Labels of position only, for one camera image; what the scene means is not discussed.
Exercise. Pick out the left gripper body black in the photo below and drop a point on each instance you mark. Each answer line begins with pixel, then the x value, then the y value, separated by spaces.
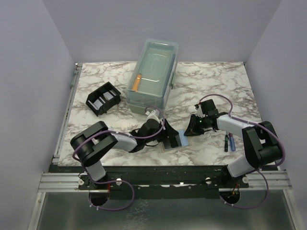
pixel 157 137

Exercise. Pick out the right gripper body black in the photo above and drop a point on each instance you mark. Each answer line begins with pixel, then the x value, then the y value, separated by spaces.
pixel 202 123

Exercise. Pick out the black card box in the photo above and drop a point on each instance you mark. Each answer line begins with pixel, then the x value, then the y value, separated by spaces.
pixel 107 87

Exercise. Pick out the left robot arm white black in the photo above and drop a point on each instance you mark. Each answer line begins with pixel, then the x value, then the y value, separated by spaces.
pixel 97 140

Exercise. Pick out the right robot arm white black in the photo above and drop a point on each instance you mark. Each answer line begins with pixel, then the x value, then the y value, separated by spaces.
pixel 261 144

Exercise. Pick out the white card in box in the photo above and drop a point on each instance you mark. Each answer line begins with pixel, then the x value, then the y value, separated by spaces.
pixel 101 100

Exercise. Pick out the black green screwdriver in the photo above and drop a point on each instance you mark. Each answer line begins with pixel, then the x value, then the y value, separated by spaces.
pixel 226 143

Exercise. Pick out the orange tool inside toolbox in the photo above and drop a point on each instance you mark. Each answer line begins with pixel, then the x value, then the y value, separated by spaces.
pixel 136 82

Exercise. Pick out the translucent green plastic toolbox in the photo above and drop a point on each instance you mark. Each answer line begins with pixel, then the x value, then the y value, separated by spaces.
pixel 157 64

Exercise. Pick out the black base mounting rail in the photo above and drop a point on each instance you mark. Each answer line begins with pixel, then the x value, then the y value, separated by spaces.
pixel 163 182

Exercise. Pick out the aluminium extrusion rail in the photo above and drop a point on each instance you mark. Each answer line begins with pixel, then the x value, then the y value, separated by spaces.
pixel 59 183

